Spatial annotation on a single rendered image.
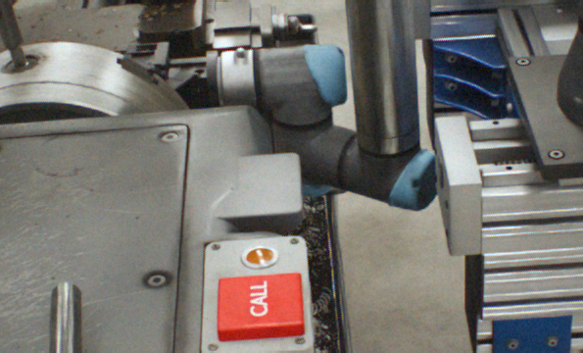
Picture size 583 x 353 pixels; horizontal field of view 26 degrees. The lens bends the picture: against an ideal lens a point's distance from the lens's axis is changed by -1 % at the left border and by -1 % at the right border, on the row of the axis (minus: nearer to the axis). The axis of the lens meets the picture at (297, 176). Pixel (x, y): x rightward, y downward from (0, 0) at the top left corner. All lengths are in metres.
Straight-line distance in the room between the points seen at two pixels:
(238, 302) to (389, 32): 0.57
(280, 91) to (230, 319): 0.67
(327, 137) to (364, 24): 0.21
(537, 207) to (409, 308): 1.61
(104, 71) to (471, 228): 0.41
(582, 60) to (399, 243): 1.86
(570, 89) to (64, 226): 0.54
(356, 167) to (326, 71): 0.12
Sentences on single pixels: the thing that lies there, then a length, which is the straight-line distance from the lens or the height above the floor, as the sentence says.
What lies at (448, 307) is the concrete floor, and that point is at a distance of 2.90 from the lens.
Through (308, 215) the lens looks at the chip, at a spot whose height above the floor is 0.56.
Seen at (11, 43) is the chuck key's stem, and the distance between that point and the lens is 1.31.
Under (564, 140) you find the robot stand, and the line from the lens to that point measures 1.26.
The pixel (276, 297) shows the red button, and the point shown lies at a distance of 0.90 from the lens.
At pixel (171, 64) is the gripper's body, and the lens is 1.58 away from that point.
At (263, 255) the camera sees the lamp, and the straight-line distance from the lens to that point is 0.95.
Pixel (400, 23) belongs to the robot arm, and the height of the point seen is 1.20.
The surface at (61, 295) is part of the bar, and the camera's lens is 0.91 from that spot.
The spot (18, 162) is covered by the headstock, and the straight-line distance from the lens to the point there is 1.12.
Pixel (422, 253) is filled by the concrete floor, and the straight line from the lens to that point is 3.06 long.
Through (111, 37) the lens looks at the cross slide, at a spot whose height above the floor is 0.97.
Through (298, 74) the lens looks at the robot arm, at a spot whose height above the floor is 1.10.
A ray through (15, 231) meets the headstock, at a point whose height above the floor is 1.25.
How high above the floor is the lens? 1.82
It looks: 33 degrees down
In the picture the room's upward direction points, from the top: 5 degrees counter-clockwise
